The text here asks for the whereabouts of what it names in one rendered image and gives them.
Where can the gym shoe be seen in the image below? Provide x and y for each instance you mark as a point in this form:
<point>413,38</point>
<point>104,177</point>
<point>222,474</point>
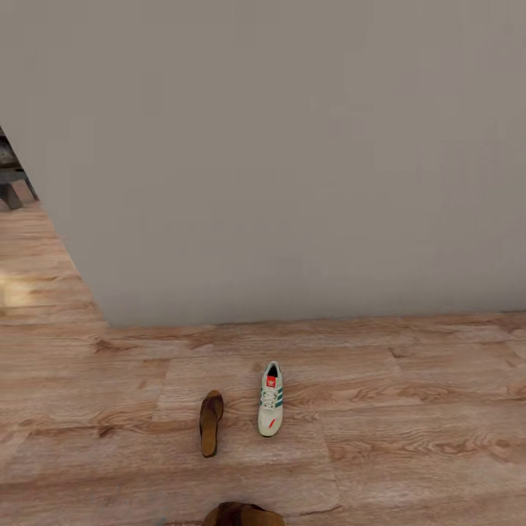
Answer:
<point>271,403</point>

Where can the coffee table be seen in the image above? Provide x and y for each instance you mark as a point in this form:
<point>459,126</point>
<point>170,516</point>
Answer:
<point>7,192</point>

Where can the sandal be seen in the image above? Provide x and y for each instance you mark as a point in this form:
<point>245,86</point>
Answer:
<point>211,412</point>
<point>242,514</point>

